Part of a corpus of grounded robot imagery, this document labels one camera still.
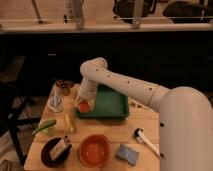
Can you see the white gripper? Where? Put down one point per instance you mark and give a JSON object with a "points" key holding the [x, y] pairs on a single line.
{"points": [[86, 94]]}

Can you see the orange apple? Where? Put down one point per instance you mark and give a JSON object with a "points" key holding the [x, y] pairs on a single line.
{"points": [[83, 107]]}

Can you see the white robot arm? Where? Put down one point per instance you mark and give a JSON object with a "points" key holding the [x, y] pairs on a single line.
{"points": [[185, 115]]}

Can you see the yellow banana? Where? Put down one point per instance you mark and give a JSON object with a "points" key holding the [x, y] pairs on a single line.
{"points": [[69, 123]]}

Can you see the green plastic tray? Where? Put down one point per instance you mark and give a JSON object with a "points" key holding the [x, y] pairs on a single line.
{"points": [[109, 104]]}

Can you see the green cucumber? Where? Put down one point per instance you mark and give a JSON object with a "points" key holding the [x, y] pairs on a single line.
{"points": [[44, 125]]}

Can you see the metal fork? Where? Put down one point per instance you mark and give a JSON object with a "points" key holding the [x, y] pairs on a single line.
{"points": [[138, 105]]}

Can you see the orange bowl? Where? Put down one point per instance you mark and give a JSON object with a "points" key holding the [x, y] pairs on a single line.
{"points": [[94, 151]]}

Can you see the small box on plate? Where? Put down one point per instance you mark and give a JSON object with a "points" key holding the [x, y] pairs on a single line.
{"points": [[60, 148]]}

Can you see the white black dish brush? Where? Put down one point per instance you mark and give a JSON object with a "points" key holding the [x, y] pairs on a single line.
{"points": [[142, 138]]}

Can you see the blue sponge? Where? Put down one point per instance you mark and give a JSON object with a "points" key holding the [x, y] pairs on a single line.
{"points": [[128, 154]]}

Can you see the dark brown plate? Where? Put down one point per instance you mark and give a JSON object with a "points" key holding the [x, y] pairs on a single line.
{"points": [[45, 154]]}

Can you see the dark chair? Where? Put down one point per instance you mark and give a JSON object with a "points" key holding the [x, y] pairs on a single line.
{"points": [[9, 116]]}

